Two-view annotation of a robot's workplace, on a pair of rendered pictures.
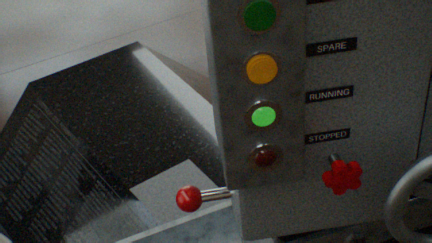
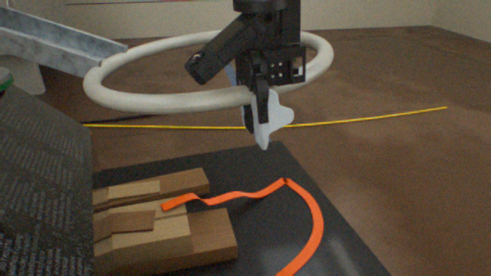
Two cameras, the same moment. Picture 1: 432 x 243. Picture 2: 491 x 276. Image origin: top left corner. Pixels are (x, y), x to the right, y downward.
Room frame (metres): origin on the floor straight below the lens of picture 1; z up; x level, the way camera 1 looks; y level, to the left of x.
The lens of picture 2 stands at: (1.14, 0.78, 1.16)
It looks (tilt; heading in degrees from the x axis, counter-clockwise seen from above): 29 degrees down; 194
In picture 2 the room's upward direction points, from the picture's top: straight up
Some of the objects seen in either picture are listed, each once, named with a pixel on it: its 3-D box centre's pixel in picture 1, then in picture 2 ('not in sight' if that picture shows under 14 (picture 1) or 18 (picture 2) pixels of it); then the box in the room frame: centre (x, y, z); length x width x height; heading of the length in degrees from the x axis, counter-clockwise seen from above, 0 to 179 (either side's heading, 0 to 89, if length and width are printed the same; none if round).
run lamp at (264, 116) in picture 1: (262, 115); not in sight; (0.41, -0.05, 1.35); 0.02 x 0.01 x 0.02; 94
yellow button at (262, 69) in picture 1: (261, 69); not in sight; (0.40, -0.05, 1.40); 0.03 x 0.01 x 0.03; 94
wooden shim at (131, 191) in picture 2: not in sight; (134, 190); (-0.04, -0.10, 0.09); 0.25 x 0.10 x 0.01; 118
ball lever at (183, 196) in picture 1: (208, 196); not in sight; (0.46, 0.01, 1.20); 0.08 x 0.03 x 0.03; 94
